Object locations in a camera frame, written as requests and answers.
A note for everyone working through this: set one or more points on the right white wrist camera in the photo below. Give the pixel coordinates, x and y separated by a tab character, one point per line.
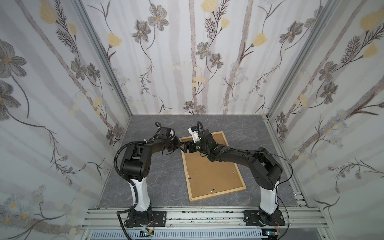
194	132

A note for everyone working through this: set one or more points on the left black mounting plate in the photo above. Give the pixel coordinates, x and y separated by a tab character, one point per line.
156	218

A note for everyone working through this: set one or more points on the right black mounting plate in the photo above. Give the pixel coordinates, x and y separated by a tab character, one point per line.
252	217

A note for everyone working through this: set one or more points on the black mounting plate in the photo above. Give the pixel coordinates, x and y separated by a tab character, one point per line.
252	217
156	218

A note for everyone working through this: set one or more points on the wooden picture frame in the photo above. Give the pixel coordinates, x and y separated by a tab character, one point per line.
216	195

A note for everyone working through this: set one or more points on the brown frame backing board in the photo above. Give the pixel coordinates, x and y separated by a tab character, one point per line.
210	174

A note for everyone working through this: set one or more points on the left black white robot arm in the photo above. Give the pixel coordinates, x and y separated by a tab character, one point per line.
132	163

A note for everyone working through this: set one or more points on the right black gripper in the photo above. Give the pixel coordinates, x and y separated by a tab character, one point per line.
195	145

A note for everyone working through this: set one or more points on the small green circuit board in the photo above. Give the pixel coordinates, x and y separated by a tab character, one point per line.
146	234

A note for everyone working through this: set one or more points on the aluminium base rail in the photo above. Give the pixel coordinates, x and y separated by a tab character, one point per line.
207	218

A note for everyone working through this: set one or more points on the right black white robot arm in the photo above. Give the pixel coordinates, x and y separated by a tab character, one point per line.
266	170

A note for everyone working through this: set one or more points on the left corner aluminium post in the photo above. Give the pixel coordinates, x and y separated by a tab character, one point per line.
102	55

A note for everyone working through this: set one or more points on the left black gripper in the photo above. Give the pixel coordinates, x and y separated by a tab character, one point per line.
175	138

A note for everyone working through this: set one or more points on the white slotted cable duct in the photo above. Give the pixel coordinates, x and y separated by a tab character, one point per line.
201	234

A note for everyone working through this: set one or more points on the right corner aluminium post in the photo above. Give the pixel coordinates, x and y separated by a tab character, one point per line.
303	54

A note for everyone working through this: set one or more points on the corner aluminium post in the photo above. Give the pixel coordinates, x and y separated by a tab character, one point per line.
303	54
102	55

